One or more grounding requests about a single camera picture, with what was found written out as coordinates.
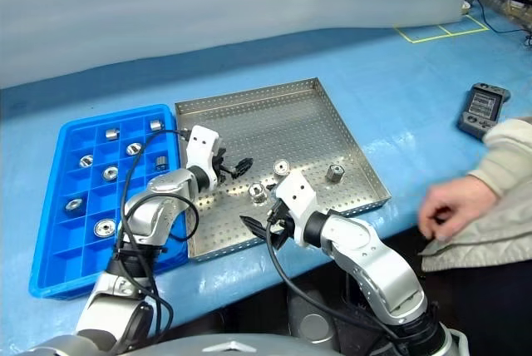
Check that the person's dark trousers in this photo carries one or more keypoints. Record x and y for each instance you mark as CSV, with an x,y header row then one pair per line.
x,y
490,306

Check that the perforated steel tray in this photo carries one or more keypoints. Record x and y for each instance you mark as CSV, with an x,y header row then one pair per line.
x,y
291,131

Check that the blue plastic compartment tray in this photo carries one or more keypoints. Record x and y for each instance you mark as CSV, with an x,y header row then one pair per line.
x,y
50,256

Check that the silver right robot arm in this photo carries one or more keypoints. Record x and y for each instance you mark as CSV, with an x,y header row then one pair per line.
x,y
365,256

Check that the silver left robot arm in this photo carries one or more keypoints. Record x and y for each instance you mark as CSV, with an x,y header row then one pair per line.
x,y
158,206

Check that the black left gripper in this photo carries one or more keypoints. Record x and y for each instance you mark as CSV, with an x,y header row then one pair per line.
x,y
217,162

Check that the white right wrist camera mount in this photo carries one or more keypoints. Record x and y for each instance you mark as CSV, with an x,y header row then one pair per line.
x,y
296,194

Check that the metal roller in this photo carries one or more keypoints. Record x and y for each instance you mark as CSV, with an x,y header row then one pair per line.
x,y
86,161
334,173
257,193
112,134
110,173
134,149
155,125
73,205
104,227
281,167
161,162

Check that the dark grey handheld controller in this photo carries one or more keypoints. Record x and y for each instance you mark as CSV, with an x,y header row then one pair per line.
x,y
482,108

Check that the grey robot torso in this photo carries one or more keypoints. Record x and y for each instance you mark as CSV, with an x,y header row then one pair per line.
x,y
216,345

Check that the grey rounded base under table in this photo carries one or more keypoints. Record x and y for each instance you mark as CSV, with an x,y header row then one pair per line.
x,y
309,318

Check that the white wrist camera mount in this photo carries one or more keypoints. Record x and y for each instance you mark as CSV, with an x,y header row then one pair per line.
x,y
296,194
201,148

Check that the white backdrop sheet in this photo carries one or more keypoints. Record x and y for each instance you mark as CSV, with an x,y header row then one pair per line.
x,y
208,2

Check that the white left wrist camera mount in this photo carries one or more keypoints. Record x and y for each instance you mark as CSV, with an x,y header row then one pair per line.
x,y
201,148

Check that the beige jacket sleeve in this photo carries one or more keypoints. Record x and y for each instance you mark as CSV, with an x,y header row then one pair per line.
x,y
507,206

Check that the person's bare hand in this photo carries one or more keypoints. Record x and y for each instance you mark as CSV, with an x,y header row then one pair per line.
x,y
455,202

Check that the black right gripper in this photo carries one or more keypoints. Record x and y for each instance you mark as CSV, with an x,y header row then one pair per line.
x,y
279,219

